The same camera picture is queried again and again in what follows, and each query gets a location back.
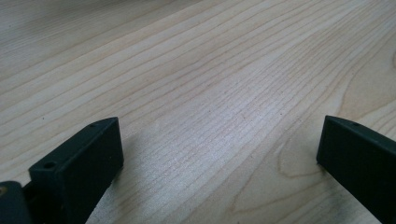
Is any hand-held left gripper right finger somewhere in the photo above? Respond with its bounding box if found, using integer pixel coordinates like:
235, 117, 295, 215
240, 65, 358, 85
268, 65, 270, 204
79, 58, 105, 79
316, 115, 396, 224

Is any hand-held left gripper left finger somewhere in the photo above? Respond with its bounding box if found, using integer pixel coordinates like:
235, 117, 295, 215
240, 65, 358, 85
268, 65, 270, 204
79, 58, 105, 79
22, 117, 124, 224

